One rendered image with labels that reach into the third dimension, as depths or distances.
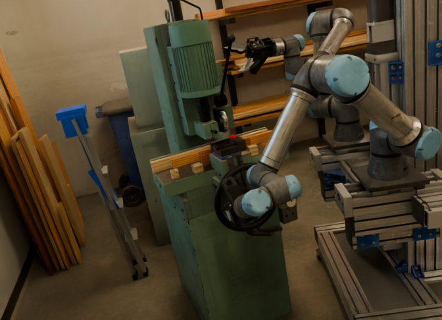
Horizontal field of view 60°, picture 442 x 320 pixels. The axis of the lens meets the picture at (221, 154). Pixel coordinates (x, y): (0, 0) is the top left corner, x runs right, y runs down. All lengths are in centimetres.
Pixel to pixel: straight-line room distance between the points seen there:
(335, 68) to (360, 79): 8
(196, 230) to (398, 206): 83
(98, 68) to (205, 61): 249
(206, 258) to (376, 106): 99
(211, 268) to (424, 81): 120
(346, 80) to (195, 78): 70
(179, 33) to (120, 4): 244
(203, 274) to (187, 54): 97
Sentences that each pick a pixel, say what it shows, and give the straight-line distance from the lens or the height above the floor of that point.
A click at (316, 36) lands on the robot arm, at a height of 134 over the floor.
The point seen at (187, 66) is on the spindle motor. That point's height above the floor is 133.
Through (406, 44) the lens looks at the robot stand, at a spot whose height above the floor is 128.
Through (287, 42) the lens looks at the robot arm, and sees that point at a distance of 177.
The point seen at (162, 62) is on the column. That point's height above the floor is 135.
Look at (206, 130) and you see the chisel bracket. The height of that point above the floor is 104.
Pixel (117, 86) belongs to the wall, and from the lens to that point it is 407.
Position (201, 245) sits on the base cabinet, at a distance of 177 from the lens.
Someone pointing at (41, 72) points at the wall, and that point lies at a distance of 412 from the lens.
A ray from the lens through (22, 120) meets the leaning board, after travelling 318.
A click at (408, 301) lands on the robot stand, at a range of 198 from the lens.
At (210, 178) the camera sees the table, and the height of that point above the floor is 86.
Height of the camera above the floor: 149
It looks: 19 degrees down
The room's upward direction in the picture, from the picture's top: 10 degrees counter-clockwise
